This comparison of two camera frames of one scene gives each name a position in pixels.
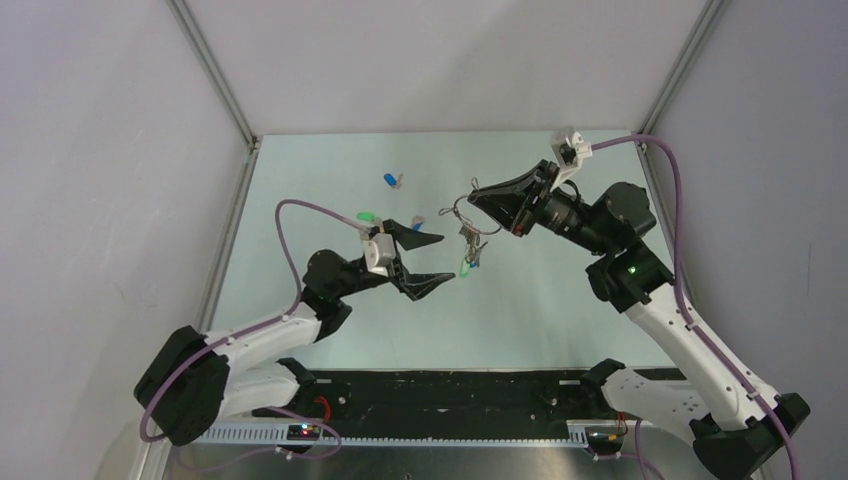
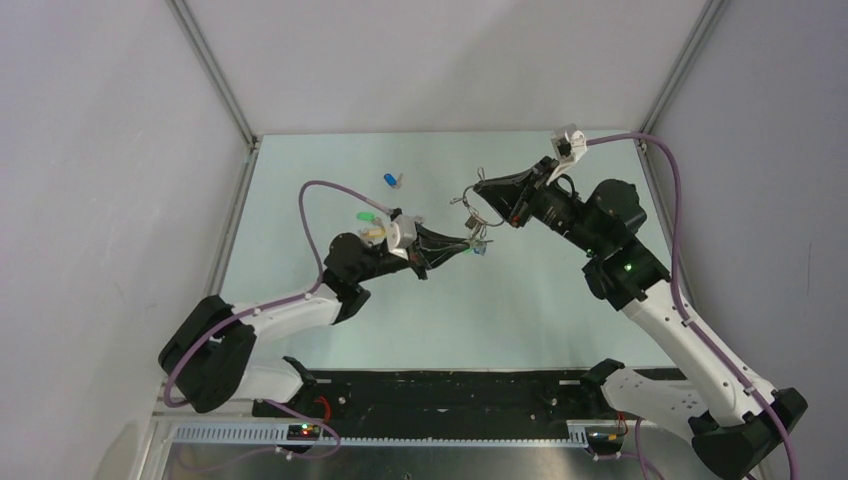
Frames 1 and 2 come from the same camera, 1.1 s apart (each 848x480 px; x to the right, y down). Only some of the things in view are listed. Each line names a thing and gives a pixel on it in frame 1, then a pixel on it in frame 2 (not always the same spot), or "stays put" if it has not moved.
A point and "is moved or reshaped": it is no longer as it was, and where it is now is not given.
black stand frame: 449,398 stays put
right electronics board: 604,439 stays put
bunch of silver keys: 473,240 is moved or reshaped
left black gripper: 414,285 -> 427,240
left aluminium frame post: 200,52 stays put
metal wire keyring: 465,223 -> 481,177
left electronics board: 302,432 stays put
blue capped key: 395,184 stays put
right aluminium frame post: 710,13 stays put
